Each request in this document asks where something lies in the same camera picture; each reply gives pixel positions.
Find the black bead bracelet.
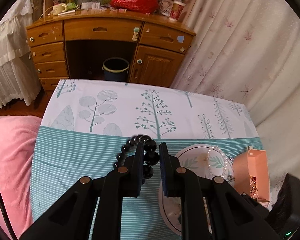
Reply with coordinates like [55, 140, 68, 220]
[112, 134, 161, 181]

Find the white pearl bracelet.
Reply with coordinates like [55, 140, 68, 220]
[206, 145, 228, 179]

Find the blue flower brooch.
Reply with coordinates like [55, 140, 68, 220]
[226, 174, 235, 184]

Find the pink open box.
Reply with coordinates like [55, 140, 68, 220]
[232, 146, 270, 206]

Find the printed teal white tablecloth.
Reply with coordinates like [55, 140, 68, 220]
[21, 79, 277, 239]

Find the dark waste bin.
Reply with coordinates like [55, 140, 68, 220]
[102, 57, 130, 82]

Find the pink blanket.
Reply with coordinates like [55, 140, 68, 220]
[0, 115, 42, 237]

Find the wooden desk with drawers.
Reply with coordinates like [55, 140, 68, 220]
[26, 10, 195, 92]

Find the white lace covered furniture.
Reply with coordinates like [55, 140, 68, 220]
[0, 0, 41, 108]

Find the cream floral curtain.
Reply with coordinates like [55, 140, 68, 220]
[173, 0, 300, 190]

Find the floral paper cup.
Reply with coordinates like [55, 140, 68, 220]
[169, 1, 185, 22]

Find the cream mug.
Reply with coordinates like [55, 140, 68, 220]
[51, 3, 66, 16]

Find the black cable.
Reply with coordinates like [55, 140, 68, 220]
[0, 167, 18, 240]

